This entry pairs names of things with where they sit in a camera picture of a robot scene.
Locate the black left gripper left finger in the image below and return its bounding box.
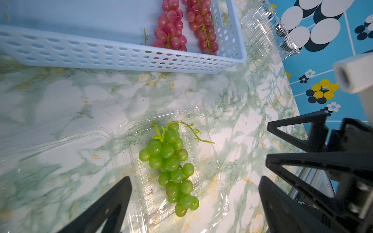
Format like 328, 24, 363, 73
59, 176, 132, 233

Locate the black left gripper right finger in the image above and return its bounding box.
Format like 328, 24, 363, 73
258, 176, 333, 233

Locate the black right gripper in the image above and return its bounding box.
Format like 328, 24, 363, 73
266, 111, 373, 233

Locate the clear clamshell container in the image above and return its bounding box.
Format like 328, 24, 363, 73
1, 105, 229, 233
241, 1, 300, 65

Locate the green grape bunch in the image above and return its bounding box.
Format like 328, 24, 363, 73
139, 120, 214, 217

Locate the white perforated plastic basket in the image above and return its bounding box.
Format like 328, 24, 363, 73
1, 1, 247, 74

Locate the red grape bunch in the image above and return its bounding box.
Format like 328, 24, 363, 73
150, 0, 187, 51
182, 0, 219, 55

